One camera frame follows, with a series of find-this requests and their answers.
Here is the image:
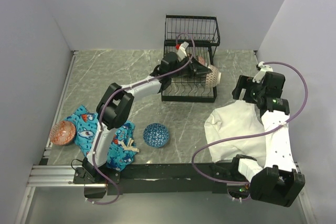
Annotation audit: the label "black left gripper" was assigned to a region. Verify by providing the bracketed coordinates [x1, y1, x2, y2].
[170, 54, 212, 80]

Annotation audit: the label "red geometric patterned bowl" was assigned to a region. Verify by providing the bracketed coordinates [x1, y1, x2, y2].
[205, 65, 222, 88]

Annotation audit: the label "black wire dish rack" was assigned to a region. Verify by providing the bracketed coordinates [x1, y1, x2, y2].
[161, 15, 221, 103]

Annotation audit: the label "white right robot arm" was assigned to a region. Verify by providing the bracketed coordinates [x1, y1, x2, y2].
[230, 72, 305, 207]

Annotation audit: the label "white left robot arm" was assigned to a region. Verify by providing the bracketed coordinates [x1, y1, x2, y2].
[82, 52, 213, 183]

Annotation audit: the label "white cloth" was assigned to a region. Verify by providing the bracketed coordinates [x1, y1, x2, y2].
[204, 100, 266, 166]

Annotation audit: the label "blue triangle patterned bowl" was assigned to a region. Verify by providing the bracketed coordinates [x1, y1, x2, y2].
[143, 123, 170, 148]

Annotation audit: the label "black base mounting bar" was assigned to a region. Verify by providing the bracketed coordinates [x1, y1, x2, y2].
[73, 163, 247, 198]

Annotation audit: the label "blue shark print shorts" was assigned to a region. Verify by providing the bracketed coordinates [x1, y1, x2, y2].
[65, 105, 139, 171]

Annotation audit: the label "orange diamond patterned bowl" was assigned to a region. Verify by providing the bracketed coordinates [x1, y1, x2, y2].
[49, 121, 76, 146]

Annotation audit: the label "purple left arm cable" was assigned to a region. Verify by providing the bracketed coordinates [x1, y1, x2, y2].
[89, 33, 196, 205]

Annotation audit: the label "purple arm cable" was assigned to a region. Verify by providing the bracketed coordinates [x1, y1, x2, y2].
[191, 61, 308, 201]
[89, 33, 196, 205]

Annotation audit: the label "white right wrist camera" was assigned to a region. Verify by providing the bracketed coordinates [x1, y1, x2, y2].
[253, 61, 273, 83]

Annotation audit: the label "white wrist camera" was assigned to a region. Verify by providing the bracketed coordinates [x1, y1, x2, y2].
[175, 41, 189, 61]
[253, 61, 273, 83]

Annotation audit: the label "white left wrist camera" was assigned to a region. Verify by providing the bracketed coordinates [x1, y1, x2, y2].
[175, 41, 189, 61]

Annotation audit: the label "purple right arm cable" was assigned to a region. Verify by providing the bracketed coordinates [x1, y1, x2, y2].
[191, 61, 308, 201]

